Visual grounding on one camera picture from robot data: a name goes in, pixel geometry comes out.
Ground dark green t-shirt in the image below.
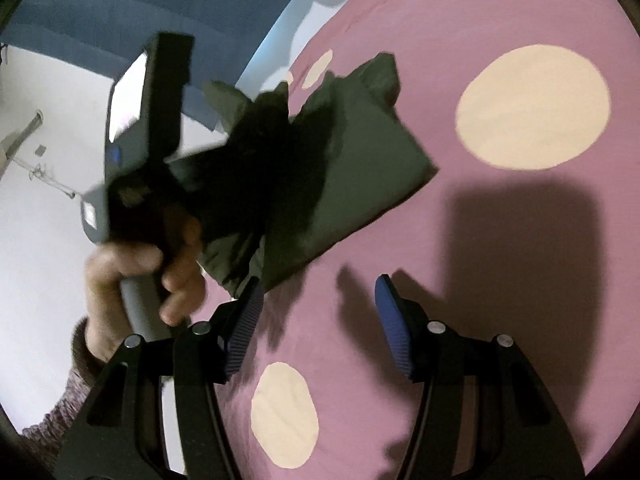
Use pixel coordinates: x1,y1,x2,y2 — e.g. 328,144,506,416
169,52,437,296

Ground person's left hand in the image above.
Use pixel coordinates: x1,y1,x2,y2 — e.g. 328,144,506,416
85,219,206,363

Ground white air conditioner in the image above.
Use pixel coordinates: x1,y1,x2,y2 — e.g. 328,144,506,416
0,110,43,178

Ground blue curtain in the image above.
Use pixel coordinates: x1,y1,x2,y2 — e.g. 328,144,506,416
1,0,291,128

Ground pink bedsheet with cream dots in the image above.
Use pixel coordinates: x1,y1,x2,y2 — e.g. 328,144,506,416
218,0,639,479

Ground white wall cable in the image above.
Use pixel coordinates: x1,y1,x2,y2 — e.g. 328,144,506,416
12,155,77,201

